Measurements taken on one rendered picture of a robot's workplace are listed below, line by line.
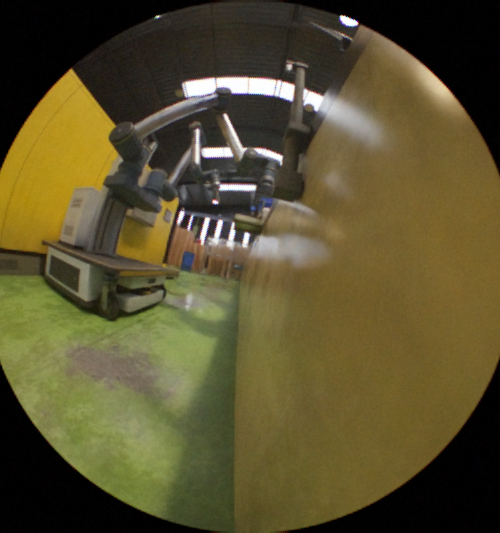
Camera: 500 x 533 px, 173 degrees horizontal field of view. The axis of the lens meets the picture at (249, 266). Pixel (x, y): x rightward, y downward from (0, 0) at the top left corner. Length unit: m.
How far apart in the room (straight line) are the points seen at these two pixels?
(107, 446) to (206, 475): 0.25
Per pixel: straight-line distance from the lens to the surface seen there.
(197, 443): 0.55
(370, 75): 0.18
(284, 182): 0.24
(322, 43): 9.39
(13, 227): 1.94
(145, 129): 1.40
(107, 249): 1.89
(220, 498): 0.49
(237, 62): 9.86
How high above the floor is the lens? 0.48
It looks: 3 degrees up
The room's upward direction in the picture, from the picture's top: 12 degrees clockwise
